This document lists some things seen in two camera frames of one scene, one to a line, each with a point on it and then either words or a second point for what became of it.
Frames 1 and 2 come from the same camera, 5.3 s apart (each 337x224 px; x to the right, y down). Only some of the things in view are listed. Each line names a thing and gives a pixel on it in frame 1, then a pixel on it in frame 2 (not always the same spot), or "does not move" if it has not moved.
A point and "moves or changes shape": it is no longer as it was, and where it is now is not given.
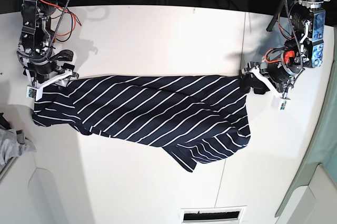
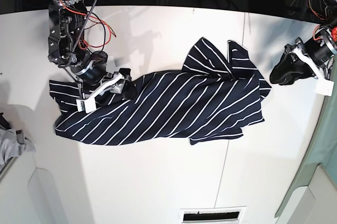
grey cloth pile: (13, 144) does not move
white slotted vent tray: (220, 215) does not move
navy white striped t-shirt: (197, 119) moves or changes shape
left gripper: (41, 65) -> (94, 74)
